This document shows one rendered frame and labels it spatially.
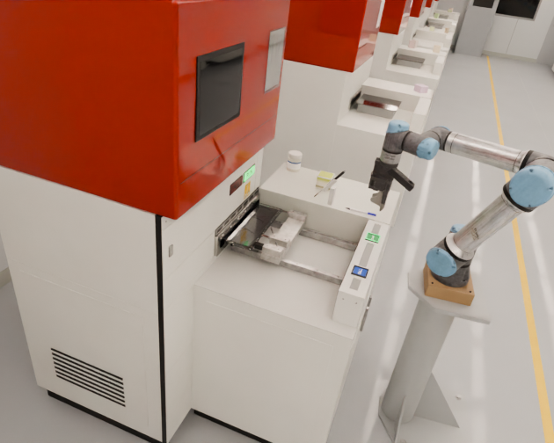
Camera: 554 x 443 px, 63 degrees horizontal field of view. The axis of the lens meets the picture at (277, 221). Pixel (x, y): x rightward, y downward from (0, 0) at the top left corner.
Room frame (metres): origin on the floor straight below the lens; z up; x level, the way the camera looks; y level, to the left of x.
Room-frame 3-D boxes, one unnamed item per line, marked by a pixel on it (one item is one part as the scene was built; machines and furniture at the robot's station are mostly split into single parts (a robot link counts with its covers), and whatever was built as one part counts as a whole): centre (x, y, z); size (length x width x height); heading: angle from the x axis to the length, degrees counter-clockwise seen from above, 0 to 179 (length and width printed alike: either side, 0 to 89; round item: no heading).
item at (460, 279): (1.53, -0.73, 0.93); 0.15 x 0.15 x 0.10
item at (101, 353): (1.64, 0.56, 0.41); 0.82 x 0.70 x 0.82; 163
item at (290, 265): (1.53, -0.06, 0.84); 0.50 x 0.02 x 0.03; 73
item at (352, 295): (1.49, -0.37, 0.89); 0.55 x 0.09 x 0.14; 163
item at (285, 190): (2.00, -0.25, 0.89); 0.62 x 0.35 x 0.14; 73
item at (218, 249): (1.71, 0.17, 0.89); 0.44 x 0.02 x 0.10; 163
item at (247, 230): (1.74, 0.21, 0.90); 0.34 x 0.34 x 0.01; 73
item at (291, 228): (1.67, -0.04, 0.87); 0.36 x 0.08 x 0.03; 163
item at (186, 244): (1.54, 0.23, 1.02); 0.81 x 0.03 x 0.40; 163
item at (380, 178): (1.62, -0.38, 1.25); 0.09 x 0.08 x 0.12; 73
